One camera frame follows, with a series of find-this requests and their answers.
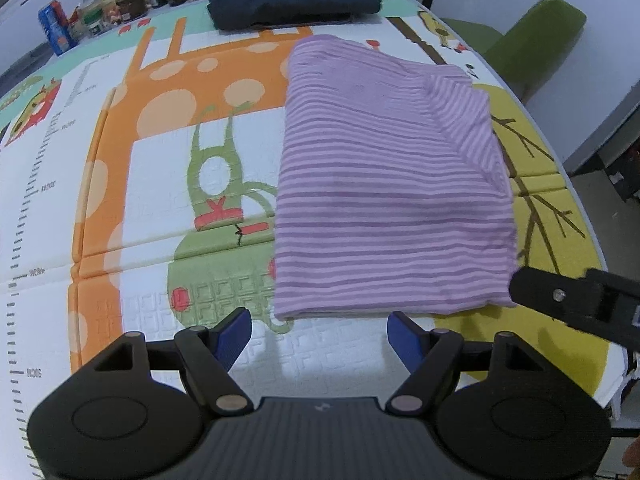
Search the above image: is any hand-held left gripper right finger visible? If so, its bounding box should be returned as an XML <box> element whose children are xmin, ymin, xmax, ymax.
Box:
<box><xmin>387</xmin><ymin>311</ymin><xmax>543</xmax><ymax>417</ymax></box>

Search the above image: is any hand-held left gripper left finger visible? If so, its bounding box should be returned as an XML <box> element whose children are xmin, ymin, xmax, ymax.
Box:
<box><xmin>95</xmin><ymin>307</ymin><xmax>253</xmax><ymax>417</ymax></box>

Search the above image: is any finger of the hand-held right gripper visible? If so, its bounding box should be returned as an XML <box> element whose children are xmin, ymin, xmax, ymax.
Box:
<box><xmin>507</xmin><ymin>266</ymin><xmax>601</xmax><ymax>322</ymax></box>

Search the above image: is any purple striped shirt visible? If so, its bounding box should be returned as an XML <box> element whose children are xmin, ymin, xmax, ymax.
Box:
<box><xmin>274</xmin><ymin>35</ymin><xmax>518</xmax><ymax>321</ymax></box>

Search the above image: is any colourful cartoon play mat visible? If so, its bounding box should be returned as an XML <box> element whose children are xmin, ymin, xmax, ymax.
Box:
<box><xmin>0</xmin><ymin>0</ymin><xmax>638</xmax><ymax>480</ymax></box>

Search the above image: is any green chair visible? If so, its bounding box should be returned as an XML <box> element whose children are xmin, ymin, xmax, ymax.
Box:
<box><xmin>440</xmin><ymin>0</ymin><xmax>587</xmax><ymax>103</ymax></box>

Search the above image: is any green-lid white bottle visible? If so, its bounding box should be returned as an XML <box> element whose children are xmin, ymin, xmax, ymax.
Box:
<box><xmin>82</xmin><ymin>10</ymin><xmax>104</xmax><ymax>39</ymax></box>

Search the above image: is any dark brown jar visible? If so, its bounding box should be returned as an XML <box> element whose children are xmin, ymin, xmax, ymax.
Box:
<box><xmin>116</xmin><ymin>0</ymin><xmax>146</xmax><ymax>24</ymax></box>

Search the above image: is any blue snack can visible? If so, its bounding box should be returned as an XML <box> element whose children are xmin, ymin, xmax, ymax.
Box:
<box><xmin>39</xmin><ymin>1</ymin><xmax>76</xmax><ymax>56</ymax></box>

